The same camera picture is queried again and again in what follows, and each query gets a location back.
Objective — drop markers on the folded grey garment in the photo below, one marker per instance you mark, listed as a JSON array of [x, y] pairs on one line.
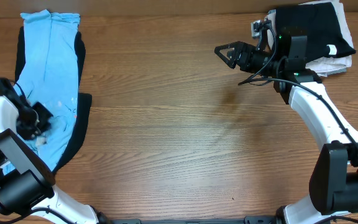
[[326, 74]]

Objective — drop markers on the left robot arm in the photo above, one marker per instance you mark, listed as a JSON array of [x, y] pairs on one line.
[[27, 185]]

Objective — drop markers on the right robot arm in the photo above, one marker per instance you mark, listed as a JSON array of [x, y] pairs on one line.
[[333, 185]]

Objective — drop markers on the folded black garment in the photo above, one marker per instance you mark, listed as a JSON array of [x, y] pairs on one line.
[[319, 23]]

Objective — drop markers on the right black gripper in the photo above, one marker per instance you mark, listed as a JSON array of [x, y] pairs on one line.
[[238, 48]]

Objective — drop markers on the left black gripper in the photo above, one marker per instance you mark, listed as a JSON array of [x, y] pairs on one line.
[[28, 134]]

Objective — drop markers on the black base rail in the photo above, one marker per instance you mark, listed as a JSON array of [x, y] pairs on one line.
[[191, 221]]

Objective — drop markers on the folded beige garment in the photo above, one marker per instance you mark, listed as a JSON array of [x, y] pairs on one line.
[[324, 64]]

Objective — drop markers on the light blue t-shirt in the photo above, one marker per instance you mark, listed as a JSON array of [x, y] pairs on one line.
[[50, 77]]

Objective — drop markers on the black garment under blue shirt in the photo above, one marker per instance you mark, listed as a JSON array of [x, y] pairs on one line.
[[84, 99]]

